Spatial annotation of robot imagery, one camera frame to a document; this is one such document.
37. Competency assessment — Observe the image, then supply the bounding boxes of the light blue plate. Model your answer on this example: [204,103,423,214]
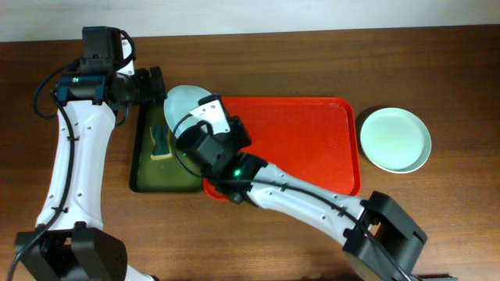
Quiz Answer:
[163,85,211,130]

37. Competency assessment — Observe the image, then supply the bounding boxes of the green yellow sponge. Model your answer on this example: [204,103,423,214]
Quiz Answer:
[150,125,172,161]

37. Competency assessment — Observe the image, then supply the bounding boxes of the light green plate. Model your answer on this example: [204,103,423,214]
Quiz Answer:
[359,108,432,174]

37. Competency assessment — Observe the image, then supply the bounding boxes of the white plate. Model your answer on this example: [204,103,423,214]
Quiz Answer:
[373,129,432,174]

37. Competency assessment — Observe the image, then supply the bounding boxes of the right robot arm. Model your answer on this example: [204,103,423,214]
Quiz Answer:
[167,113,427,280]

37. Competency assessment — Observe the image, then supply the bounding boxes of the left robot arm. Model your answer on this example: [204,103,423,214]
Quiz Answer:
[13,67,166,280]

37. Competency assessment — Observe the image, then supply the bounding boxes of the red plastic tray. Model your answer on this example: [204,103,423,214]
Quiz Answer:
[222,97,362,196]

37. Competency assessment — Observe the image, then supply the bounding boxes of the dark green tray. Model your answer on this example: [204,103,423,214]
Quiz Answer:
[129,105,202,193]

